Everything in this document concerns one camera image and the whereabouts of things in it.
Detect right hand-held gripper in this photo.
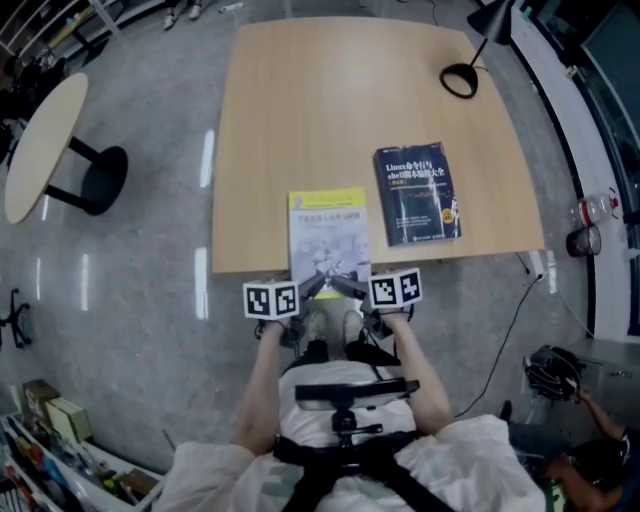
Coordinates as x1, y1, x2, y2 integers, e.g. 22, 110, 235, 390
330, 268, 425, 341

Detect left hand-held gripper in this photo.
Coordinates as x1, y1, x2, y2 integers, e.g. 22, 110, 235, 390
242, 272, 329, 349

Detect yellow white book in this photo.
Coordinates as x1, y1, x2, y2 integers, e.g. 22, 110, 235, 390
287, 187, 374, 300

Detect thick dark blue book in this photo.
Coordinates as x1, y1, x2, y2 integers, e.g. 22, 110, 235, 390
372, 141, 463, 248

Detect person's left forearm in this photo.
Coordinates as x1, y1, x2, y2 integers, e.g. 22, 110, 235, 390
229, 322, 291, 459

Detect person's right forearm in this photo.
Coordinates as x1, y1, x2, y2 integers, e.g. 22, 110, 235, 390
384, 314, 456, 436

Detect person's left shoe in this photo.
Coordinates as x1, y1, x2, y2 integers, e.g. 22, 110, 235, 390
304, 308, 329, 344

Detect black chest-mounted phone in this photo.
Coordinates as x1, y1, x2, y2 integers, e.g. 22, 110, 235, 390
294, 378, 420, 412

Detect wooden table white legs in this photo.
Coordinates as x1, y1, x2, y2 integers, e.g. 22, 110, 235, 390
212, 17, 546, 275

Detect person's white shirt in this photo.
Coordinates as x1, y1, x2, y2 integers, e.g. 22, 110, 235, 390
154, 359, 546, 512

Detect black white striped helmet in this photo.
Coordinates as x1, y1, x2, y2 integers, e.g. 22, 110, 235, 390
522, 344, 586, 404

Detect clear plastic water jug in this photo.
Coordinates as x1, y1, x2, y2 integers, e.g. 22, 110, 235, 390
569, 187, 621, 226

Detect white metal workbench rack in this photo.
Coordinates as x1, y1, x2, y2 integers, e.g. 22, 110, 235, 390
0, 412, 166, 512

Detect pale green cardboard box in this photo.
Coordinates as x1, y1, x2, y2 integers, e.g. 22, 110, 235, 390
44, 397, 94, 444

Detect grey drawer cabinet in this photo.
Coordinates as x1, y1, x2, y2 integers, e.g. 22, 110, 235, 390
574, 339, 640, 431

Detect black office chair base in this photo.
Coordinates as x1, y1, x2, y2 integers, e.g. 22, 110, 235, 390
0, 287, 34, 350

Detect black desk lamp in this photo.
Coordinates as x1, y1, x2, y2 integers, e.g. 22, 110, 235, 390
439, 0, 519, 100

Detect oval table black base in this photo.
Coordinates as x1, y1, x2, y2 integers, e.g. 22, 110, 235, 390
3, 72, 129, 225

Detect black floor cable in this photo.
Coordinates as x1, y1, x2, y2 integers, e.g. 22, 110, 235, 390
452, 274, 544, 420

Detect black chest harness mount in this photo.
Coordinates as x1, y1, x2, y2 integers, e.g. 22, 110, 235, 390
272, 407, 451, 512

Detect wire mesh waste bin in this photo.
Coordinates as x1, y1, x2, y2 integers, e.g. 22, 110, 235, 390
565, 224, 602, 259

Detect large dark wall screen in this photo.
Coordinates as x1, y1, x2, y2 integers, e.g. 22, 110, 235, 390
579, 0, 640, 146

